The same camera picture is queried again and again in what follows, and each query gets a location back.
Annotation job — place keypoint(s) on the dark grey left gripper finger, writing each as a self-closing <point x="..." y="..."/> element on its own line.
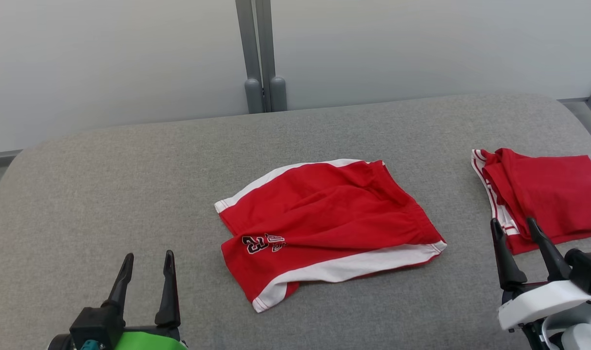
<point x="169" y="296"/>
<point x="120" y="287"/>

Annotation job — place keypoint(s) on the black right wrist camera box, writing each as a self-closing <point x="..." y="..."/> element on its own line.
<point x="587" y="267"/>

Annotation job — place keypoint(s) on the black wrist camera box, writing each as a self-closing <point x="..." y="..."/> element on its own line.
<point x="587" y="267"/>
<point x="96" y="323"/>

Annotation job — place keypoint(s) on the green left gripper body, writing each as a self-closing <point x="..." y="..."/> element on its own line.
<point x="149" y="340"/>

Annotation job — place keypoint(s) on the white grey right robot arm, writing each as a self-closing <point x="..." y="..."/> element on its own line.
<point x="582" y="338"/>

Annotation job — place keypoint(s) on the teal left camera connector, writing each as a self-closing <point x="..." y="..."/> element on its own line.
<point x="90" y="346"/>

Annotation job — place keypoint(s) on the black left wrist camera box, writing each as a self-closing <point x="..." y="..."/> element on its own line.
<point x="96" y="323"/>

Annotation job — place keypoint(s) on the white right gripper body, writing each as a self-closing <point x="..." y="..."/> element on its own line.
<point x="538" y="301"/>

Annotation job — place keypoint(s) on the red Bulls 23 shorts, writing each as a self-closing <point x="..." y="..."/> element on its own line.
<point x="324" y="214"/>

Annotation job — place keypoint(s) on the red white basketball jersey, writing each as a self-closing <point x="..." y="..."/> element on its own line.
<point x="558" y="194"/>

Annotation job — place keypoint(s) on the grey metal partition post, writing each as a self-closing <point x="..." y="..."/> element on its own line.
<point x="249" y="48"/>
<point x="273" y="48"/>

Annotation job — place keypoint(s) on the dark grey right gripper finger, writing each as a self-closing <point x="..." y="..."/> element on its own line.
<point x="550" y="257"/>
<point x="508" y="265"/>

